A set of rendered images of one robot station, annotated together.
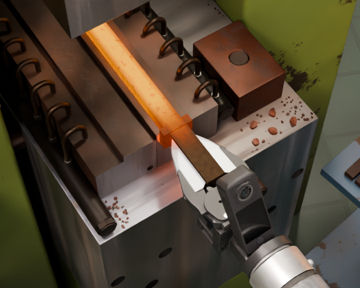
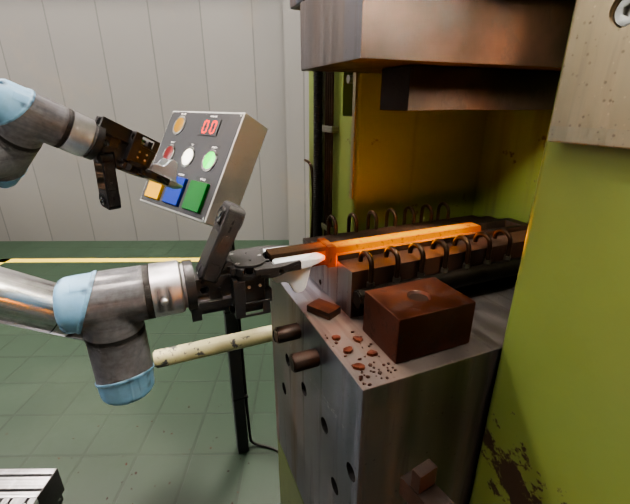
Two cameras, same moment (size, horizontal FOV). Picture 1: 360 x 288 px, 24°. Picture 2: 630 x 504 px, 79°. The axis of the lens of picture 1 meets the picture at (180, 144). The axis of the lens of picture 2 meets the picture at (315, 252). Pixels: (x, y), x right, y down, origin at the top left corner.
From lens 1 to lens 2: 1.15 m
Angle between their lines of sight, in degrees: 77
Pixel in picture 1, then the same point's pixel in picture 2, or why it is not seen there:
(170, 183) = (306, 293)
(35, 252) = not seen: hidden behind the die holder
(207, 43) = (434, 282)
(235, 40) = (442, 295)
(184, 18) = (497, 316)
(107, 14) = (310, 59)
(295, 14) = (570, 430)
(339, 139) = not seen: outside the picture
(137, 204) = not seen: hidden behind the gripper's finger
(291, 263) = (160, 266)
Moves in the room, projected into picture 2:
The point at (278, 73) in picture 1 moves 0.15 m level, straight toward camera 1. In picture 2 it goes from (396, 314) to (285, 293)
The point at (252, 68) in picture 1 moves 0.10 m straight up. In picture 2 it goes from (403, 300) to (410, 227)
